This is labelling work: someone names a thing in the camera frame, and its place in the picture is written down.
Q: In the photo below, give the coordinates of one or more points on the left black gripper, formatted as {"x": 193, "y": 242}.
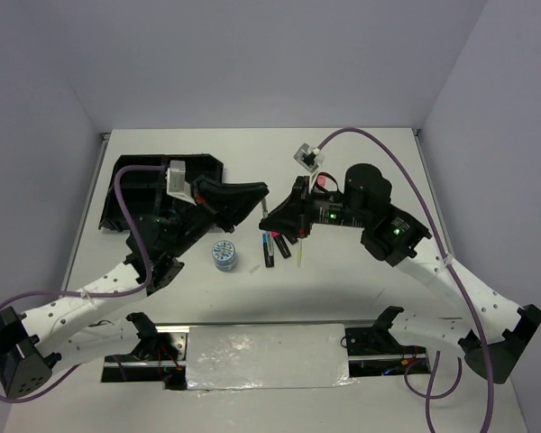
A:
{"x": 227, "y": 207}

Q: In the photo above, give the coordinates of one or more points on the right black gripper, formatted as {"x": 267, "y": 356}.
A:
{"x": 295, "y": 215}

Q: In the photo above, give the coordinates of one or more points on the yellow slim pen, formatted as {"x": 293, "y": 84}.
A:
{"x": 299, "y": 253}

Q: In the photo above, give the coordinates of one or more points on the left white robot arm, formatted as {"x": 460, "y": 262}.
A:
{"x": 43, "y": 333}

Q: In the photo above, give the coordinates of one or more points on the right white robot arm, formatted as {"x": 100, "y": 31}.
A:
{"x": 491, "y": 333}

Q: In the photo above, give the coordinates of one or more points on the pink highlighter marker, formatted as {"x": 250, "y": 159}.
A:
{"x": 281, "y": 243}

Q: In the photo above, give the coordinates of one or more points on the pink capped small bottle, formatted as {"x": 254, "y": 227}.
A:
{"x": 325, "y": 181}

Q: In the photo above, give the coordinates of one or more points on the blue highlighter marker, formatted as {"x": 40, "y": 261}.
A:
{"x": 268, "y": 250}

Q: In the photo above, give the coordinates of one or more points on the blue patterned round tin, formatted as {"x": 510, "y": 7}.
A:
{"x": 224, "y": 255}

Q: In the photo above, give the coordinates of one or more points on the black compartment organizer tray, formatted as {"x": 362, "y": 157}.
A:
{"x": 144, "y": 192}

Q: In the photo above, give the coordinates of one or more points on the silver foil covered panel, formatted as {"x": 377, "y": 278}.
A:
{"x": 266, "y": 357}

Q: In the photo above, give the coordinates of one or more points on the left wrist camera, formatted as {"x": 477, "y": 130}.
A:
{"x": 176, "y": 185}

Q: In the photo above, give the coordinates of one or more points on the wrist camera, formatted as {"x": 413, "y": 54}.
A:
{"x": 176, "y": 185}
{"x": 310, "y": 158}

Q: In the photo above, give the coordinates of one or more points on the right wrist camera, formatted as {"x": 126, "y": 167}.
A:
{"x": 310, "y": 158}

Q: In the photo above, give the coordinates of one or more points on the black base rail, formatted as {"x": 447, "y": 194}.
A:
{"x": 369, "y": 354}

